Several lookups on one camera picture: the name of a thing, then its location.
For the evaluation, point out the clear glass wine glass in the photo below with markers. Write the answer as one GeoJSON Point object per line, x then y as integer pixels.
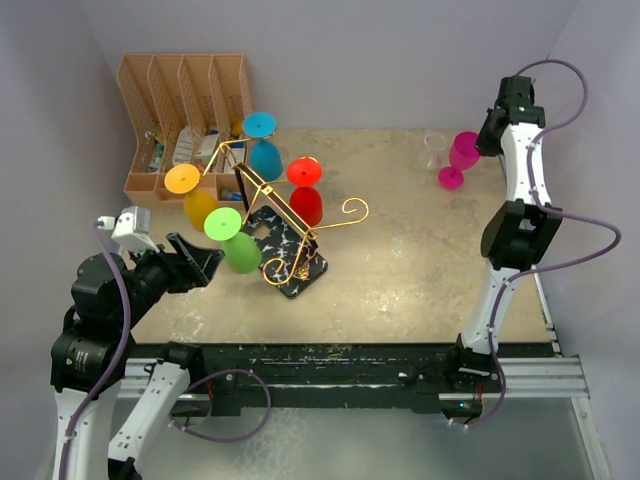
{"type": "Point", "coordinates": [436, 144]}

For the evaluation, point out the black marbled rack base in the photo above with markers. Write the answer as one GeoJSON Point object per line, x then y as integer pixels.
{"type": "Point", "coordinates": [290, 263]}

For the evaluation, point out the green plastic wine glass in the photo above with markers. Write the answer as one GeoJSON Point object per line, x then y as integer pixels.
{"type": "Point", "coordinates": [224, 225]}

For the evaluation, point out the pink plastic wine glass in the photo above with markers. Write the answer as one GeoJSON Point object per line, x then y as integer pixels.
{"type": "Point", "coordinates": [463, 155]}

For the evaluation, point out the blue plastic wine glass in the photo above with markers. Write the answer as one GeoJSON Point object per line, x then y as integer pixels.
{"type": "Point", "coordinates": [265, 158]}

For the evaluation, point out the tan plastic file organizer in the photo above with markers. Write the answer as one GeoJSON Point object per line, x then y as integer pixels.
{"type": "Point", "coordinates": [172, 95]}

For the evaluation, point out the yellow plastic wine glass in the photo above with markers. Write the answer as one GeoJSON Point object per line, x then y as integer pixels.
{"type": "Point", "coordinates": [198, 204]}

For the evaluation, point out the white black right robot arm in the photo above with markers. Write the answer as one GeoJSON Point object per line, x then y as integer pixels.
{"type": "Point", "coordinates": [518, 235]}

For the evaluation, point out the gold wire wine glass rack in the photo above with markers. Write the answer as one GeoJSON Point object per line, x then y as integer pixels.
{"type": "Point", "coordinates": [276, 194]}

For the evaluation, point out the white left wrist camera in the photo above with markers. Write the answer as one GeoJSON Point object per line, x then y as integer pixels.
{"type": "Point", "coordinates": [130, 230]}

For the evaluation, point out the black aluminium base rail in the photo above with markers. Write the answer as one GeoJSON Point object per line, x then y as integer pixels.
{"type": "Point", "coordinates": [409, 376]}

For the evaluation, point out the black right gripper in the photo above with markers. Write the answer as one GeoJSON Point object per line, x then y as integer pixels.
{"type": "Point", "coordinates": [483, 145]}

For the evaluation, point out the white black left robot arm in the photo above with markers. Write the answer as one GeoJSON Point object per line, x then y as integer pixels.
{"type": "Point", "coordinates": [90, 355]}

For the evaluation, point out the red plastic wine glass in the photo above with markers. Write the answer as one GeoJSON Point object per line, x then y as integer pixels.
{"type": "Point", "coordinates": [304, 173]}

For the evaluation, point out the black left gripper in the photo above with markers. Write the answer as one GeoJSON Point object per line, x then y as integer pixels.
{"type": "Point", "coordinates": [204, 260]}

